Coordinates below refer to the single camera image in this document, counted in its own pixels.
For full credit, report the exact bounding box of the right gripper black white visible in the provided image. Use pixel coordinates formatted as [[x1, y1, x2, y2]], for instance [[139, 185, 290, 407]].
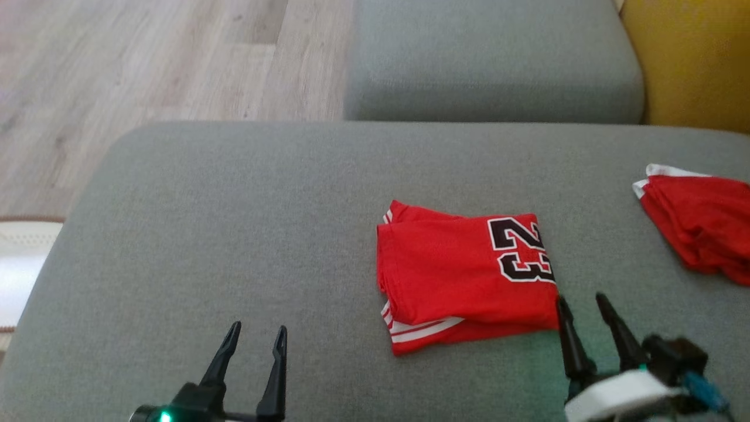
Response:
[[555, 292, 733, 422]]

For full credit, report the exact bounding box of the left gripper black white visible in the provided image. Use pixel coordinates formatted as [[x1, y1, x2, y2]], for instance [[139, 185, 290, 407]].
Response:
[[129, 321, 288, 422]]

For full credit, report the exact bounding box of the red shorts white trim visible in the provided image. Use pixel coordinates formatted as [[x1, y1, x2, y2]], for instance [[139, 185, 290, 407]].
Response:
[[632, 164, 750, 287]]

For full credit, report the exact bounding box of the red white basketball jersey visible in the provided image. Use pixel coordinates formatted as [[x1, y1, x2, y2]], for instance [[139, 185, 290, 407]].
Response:
[[376, 199, 560, 356]]

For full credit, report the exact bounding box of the large grey sofa ottoman cushion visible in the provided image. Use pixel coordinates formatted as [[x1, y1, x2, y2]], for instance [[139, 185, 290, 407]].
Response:
[[0, 121, 750, 422]]

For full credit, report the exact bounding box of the white rug brown edge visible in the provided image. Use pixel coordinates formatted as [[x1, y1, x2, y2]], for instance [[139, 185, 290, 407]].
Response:
[[0, 216, 65, 352]]

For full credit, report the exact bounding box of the wide yellow sofa backrest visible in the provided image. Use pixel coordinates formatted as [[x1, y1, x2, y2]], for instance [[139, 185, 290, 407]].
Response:
[[620, 0, 750, 134]]

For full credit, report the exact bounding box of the grey sofa seat cushion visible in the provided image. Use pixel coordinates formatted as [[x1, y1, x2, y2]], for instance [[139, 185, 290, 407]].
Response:
[[343, 0, 645, 124]]

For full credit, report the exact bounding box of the blue cable plug right gripper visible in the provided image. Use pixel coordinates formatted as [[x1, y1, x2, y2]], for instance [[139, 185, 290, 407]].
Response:
[[683, 370, 730, 414]]

